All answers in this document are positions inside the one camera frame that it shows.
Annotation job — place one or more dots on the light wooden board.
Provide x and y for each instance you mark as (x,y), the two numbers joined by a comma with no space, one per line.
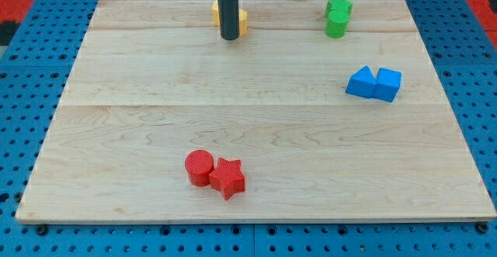
(153,81)

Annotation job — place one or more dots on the blue cube block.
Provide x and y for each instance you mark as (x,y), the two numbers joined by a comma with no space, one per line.
(388,84)

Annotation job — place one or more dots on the green star block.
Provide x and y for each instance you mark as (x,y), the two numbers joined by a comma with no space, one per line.
(339,5)

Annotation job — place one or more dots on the red cylinder block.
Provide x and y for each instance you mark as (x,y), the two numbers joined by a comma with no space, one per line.
(199,164)

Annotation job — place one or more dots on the blue triangle block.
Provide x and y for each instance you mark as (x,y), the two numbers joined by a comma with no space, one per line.
(362,83)

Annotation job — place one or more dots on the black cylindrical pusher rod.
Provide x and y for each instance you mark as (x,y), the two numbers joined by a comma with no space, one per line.
(229,19)

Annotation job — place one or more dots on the green cylinder block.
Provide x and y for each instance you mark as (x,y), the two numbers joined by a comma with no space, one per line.
(337,23)

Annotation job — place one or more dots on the yellow heart block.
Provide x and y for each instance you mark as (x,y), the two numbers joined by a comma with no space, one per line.
(243,18)

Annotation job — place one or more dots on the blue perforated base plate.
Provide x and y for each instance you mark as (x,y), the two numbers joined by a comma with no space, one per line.
(34,70)

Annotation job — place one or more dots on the red star block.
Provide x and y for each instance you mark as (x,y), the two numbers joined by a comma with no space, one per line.
(228,178)

